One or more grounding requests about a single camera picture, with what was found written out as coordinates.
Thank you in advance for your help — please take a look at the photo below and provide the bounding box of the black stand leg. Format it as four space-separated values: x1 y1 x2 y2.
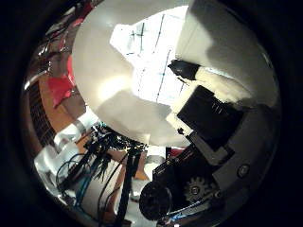
114 148 144 226

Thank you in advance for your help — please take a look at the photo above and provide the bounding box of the blue cable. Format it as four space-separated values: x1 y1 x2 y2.
56 151 98 211

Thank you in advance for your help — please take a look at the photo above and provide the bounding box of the red seat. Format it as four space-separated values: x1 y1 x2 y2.
46 55 78 109

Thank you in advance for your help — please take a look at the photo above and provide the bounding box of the black cable bundle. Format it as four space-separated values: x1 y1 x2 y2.
58 122 148 193

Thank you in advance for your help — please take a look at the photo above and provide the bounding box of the white plastic sheet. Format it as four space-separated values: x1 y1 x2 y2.
33 114 100 193

